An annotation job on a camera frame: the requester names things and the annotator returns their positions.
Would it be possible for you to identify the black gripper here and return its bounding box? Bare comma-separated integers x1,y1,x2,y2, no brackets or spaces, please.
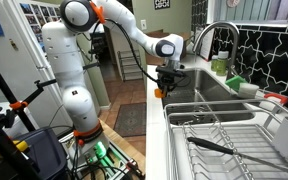
155,66,186,98

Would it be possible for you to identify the orange bowl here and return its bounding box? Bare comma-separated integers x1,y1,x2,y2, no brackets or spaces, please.
154,89,166,98

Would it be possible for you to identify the curved steel faucet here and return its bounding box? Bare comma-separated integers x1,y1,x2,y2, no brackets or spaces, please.
192,21,240,80

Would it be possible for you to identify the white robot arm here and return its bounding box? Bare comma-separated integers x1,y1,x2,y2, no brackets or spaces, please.
42,0,184,147

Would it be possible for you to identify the stainless steel sink basin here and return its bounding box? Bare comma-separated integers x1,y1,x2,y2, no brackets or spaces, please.
162,69,254,125

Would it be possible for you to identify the patterned floor rug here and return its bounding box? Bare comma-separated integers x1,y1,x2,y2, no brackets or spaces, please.
114,103,146,137

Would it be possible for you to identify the short green soap bottle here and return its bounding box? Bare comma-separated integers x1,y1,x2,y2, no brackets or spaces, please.
211,55,218,72

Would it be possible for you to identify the green sponge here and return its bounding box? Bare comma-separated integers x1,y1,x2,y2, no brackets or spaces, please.
225,76,246,92

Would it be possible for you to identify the white sponge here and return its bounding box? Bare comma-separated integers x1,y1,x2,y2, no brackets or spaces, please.
238,83,259,99

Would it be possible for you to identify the white red brush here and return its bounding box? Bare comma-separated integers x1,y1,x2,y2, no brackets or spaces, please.
259,93,288,111

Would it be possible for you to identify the metal dish rack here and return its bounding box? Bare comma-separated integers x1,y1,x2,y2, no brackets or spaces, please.
164,99,288,180

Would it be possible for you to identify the dark blue bin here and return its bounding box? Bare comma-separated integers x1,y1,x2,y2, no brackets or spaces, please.
0,128,68,180

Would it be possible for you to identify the white refrigerator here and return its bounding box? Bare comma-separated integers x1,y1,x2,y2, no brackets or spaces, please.
0,0,72,127

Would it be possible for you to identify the metal wire shelf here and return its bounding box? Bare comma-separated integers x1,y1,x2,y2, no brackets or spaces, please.
117,50,143,81

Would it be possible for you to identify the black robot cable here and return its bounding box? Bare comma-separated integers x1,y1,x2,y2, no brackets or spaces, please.
90,18,193,88

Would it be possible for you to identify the black handled utensil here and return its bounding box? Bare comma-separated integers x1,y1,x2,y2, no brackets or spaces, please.
187,137,288,173

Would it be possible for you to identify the black camera tripod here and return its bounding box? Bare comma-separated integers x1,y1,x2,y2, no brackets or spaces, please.
0,74,66,180

